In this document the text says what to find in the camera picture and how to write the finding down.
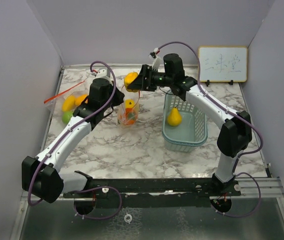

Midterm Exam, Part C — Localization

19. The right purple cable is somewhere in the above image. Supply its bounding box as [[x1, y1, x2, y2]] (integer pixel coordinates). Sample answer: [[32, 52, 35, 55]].
[[154, 41, 264, 218]]

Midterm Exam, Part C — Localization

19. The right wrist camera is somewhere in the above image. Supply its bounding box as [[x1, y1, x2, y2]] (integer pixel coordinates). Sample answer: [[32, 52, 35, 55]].
[[149, 48, 162, 70]]

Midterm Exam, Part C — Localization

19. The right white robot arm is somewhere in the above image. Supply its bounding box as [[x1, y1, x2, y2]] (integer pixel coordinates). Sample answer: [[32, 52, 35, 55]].
[[124, 53, 252, 196]]

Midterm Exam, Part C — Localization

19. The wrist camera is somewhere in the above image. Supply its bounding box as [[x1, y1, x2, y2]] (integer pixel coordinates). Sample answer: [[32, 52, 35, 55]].
[[95, 68, 111, 81], [149, 48, 162, 70]]

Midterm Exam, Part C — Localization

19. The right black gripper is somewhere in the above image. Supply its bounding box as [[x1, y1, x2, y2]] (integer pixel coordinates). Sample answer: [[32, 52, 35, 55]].
[[128, 65, 173, 93]]

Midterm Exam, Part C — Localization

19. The small whiteboard with writing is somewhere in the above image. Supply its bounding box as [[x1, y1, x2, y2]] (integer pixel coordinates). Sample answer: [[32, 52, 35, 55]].
[[198, 46, 248, 83]]

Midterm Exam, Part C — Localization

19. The orange tangerine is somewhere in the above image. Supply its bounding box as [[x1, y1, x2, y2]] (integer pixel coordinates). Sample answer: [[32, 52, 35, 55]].
[[120, 108, 137, 126]]

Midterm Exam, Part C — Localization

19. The small yellow lemon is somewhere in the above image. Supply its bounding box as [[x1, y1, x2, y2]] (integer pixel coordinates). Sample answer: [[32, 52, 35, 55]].
[[124, 99, 135, 109]]

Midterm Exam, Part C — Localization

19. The yellow pear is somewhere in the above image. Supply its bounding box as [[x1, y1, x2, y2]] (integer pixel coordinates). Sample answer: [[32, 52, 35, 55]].
[[166, 107, 182, 127]]

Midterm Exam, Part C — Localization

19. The green apple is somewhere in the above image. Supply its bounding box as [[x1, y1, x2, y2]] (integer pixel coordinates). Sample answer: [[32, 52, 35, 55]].
[[62, 110, 74, 125]]

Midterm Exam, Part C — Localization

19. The clear zip bag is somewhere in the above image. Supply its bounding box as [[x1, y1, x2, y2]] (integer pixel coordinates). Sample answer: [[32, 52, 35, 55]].
[[44, 80, 89, 121], [117, 85, 140, 126]]

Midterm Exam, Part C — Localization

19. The clear zip top bag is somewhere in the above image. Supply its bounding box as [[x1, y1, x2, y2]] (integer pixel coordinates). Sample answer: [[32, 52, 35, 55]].
[[44, 80, 89, 121]]

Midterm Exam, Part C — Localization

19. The light blue plastic basket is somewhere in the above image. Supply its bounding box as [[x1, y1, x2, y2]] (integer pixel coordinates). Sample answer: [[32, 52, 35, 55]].
[[162, 91, 208, 153]]

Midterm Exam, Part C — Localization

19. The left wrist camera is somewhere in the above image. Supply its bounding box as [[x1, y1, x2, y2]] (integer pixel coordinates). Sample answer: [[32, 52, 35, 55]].
[[95, 68, 111, 81]]

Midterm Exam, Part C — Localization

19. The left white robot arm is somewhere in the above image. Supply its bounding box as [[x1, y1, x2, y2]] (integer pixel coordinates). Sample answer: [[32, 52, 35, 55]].
[[22, 77, 124, 203]]

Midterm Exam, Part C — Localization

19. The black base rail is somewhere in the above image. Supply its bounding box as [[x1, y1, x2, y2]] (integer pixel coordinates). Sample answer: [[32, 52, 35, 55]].
[[63, 178, 241, 209]]

